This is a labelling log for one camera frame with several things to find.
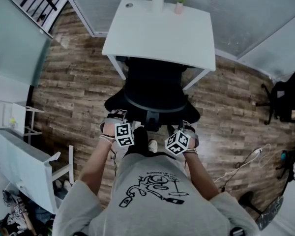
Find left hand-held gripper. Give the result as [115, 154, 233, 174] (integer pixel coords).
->
[99, 109, 135, 148]

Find person's black trouser leg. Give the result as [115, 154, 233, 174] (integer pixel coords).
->
[124, 126, 151, 157]

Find white desk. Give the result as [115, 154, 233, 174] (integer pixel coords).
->
[101, 0, 216, 90]

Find white shelf unit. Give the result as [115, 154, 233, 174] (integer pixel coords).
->
[0, 98, 44, 138]

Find black office chair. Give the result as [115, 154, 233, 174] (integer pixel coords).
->
[104, 56, 201, 133]

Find person's left hand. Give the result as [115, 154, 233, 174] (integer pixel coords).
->
[103, 122, 117, 137]

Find black stand with blue part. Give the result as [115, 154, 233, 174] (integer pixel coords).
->
[275, 149, 295, 188]

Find beaded wrist bracelets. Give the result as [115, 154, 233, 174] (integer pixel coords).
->
[99, 134, 116, 145]

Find black chair base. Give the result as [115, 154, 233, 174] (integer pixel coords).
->
[237, 190, 264, 216]

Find person's right forearm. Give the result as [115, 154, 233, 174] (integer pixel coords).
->
[183, 148, 221, 202]

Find pair of white shoes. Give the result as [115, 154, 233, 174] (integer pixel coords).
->
[54, 179, 72, 194]

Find pile of clutter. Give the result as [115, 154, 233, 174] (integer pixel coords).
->
[0, 190, 55, 236]

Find black swivel chair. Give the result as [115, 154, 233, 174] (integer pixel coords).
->
[255, 67, 295, 125]

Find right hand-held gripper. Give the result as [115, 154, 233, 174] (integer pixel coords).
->
[164, 120, 200, 156]

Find person's white shoe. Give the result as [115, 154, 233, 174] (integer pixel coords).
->
[147, 139, 159, 153]

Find thin black cable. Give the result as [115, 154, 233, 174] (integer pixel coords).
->
[109, 146, 119, 177]

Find grey printed t-shirt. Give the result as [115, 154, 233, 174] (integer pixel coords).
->
[52, 153, 259, 236]

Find person's left forearm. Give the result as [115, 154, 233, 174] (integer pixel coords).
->
[79, 134, 117, 189]

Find white side table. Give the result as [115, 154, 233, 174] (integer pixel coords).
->
[0, 127, 75, 215]

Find pink vase with flowers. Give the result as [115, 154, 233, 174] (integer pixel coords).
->
[170, 0, 190, 16]

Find black marbled board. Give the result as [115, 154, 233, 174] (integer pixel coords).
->
[255, 196, 285, 231]

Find white cable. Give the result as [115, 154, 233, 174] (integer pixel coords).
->
[213, 143, 271, 184]

